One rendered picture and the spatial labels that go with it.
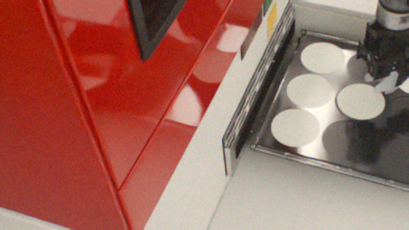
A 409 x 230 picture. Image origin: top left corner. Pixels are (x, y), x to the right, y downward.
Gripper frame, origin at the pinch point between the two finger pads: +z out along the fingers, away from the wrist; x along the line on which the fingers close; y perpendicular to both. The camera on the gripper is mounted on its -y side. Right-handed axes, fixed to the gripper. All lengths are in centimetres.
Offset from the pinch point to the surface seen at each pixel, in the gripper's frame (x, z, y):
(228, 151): 3.0, -2.4, 38.5
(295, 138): 3.1, 1.3, 24.0
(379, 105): 2.8, 1.2, 4.0
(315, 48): -18.7, 1.3, 7.8
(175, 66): 21, -47, 49
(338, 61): -12.8, 1.3, 5.2
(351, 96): -2.2, 1.2, 7.9
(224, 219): 9.9, 9.2, 42.9
